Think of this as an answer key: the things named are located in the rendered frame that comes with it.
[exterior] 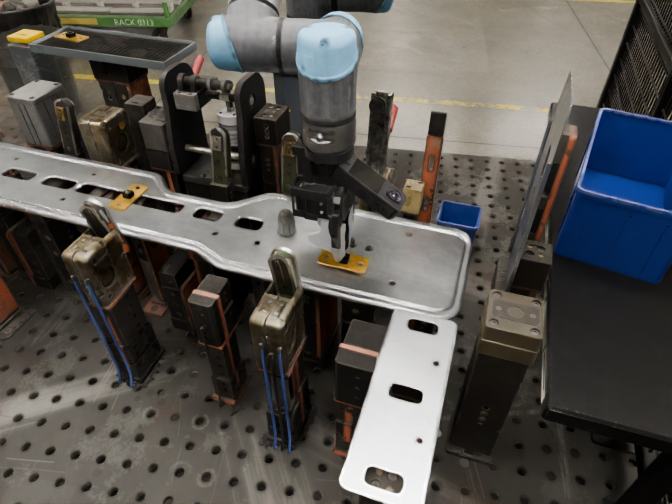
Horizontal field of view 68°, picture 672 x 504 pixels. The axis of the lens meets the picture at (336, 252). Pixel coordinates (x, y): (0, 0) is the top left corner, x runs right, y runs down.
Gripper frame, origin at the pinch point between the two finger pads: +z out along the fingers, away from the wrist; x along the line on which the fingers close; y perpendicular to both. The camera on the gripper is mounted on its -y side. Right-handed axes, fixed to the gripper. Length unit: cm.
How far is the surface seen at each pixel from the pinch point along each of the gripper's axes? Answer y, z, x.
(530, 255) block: -28.7, -4.2, -3.0
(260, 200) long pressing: 21.2, 2.3, -12.3
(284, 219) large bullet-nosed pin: 12.2, -1.3, -3.8
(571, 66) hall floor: -73, 104, -383
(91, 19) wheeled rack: 311, 71, -293
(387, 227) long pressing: -4.7, 2.8, -11.9
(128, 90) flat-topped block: 66, -5, -35
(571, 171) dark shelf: -37, 0, -37
